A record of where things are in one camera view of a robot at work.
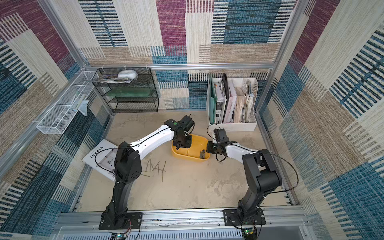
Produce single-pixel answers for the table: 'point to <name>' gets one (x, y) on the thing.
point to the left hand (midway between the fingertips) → (188, 144)
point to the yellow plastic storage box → (198, 143)
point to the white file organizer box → (232, 104)
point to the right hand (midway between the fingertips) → (207, 146)
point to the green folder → (213, 103)
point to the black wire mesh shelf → (131, 90)
